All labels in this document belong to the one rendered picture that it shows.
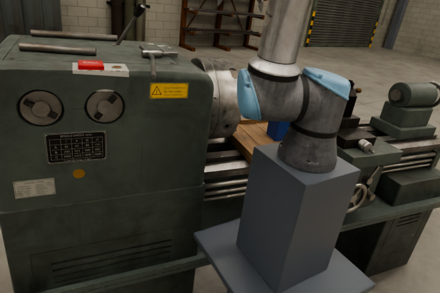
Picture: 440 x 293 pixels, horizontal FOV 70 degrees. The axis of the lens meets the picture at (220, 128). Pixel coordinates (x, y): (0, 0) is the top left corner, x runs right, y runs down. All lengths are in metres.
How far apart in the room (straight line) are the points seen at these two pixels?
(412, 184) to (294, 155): 1.23
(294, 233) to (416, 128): 1.32
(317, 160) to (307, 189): 0.08
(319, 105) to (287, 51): 0.15
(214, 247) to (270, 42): 0.65
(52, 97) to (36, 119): 0.07
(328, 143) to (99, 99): 0.59
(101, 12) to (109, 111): 7.03
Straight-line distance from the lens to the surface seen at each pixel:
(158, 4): 8.34
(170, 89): 0.90
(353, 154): 1.41
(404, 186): 1.91
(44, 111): 0.89
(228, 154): 1.30
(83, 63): 0.87
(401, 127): 1.95
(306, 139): 0.78
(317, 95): 0.74
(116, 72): 0.86
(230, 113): 1.12
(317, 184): 0.77
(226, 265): 1.00
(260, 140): 1.42
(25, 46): 1.05
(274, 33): 0.67
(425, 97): 2.00
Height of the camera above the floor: 1.48
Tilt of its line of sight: 24 degrees down
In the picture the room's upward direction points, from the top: 8 degrees clockwise
